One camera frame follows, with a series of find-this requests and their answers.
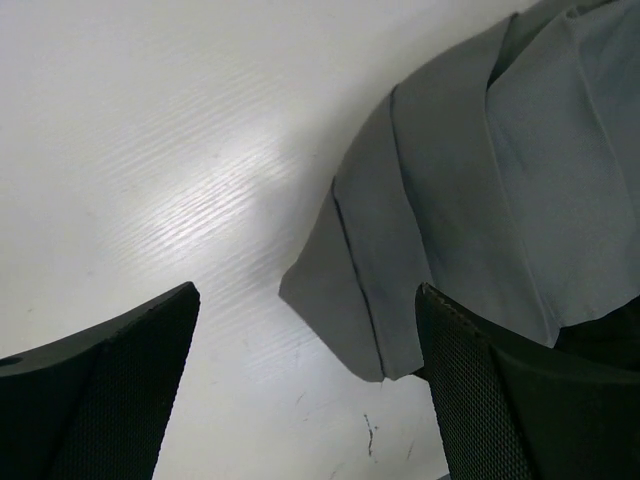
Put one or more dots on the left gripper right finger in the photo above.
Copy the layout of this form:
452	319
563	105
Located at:
510	408

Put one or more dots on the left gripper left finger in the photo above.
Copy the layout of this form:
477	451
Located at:
96	404

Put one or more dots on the grey pleated skirt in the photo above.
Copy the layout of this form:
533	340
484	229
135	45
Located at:
504	172

